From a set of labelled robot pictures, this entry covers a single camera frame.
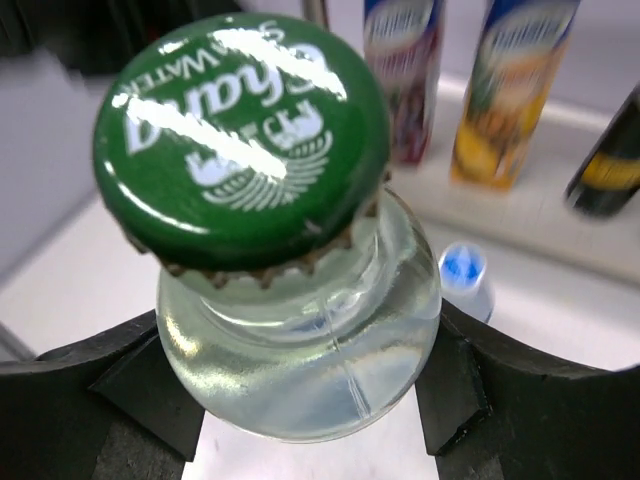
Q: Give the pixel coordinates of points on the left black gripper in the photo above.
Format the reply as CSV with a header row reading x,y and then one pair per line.
x,y
97,37

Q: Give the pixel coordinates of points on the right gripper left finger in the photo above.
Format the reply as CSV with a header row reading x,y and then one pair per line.
x,y
107,407

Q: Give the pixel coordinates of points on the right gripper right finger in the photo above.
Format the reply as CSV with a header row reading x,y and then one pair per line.
x,y
492,407

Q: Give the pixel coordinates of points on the green-cap glass bottle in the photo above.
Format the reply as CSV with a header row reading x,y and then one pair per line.
x,y
248,153

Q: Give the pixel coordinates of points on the white two-tier shelf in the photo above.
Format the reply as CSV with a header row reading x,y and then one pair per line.
x,y
533,215

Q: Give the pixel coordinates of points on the rear Pocari water bottle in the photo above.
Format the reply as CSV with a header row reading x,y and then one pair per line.
x,y
464,280

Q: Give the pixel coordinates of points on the grape juice carton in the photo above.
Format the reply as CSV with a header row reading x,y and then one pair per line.
x,y
402,42

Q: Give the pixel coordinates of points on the pineapple juice carton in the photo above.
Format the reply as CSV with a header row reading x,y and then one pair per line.
x,y
520,48

